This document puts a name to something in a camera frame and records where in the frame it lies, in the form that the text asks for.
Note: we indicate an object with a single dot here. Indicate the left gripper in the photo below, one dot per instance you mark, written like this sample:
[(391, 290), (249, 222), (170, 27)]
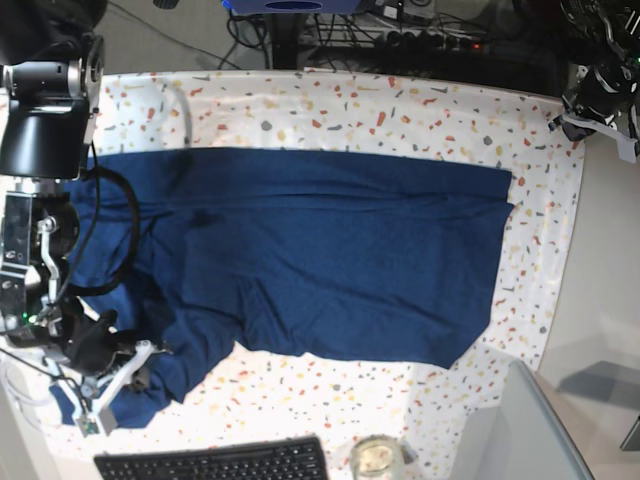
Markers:
[(606, 90)]

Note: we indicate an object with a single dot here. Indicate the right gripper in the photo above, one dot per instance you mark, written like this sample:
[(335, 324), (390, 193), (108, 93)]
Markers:
[(82, 344)]

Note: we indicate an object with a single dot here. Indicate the dark blue t-shirt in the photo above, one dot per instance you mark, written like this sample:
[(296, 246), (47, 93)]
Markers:
[(343, 256)]

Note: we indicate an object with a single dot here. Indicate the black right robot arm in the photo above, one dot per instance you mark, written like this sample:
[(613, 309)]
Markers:
[(52, 66)]

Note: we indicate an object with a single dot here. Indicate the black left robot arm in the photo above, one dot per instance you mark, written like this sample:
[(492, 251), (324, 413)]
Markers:
[(611, 32)]

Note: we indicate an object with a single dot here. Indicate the white terrazzo tablecloth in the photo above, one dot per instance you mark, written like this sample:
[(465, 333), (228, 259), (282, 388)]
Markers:
[(254, 396)]

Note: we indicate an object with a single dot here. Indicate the black keyboard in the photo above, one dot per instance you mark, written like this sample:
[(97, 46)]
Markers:
[(301, 458)]

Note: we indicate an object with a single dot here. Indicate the black power strip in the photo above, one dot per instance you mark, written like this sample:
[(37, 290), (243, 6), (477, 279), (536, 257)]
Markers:
[(419, 41)]

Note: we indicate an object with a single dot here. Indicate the glass jar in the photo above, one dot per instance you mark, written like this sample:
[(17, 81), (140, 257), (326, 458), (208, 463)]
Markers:
[(377, 457)]

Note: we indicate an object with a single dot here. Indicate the grey monitor back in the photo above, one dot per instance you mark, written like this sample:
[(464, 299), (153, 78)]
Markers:
[(521, 438)]

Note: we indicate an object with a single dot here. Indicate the blue box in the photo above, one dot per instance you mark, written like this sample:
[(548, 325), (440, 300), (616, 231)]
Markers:
[(246, 7)]

